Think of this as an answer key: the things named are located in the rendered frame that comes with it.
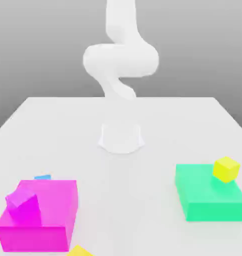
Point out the large magenta box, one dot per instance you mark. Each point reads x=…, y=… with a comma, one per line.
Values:
x=53, y=210

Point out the small blue cube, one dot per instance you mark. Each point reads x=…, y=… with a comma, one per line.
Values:
x=43, y=177

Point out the small yellow cube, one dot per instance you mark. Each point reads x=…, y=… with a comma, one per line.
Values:
x=79, y=252
x=226, y=170

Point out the large green box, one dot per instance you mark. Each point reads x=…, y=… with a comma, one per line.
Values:
x=209, y=200

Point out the small purple cube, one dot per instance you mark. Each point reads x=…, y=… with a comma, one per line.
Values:
x=23, y=208

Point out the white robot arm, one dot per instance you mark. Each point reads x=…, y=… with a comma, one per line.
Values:
x=121, y=60

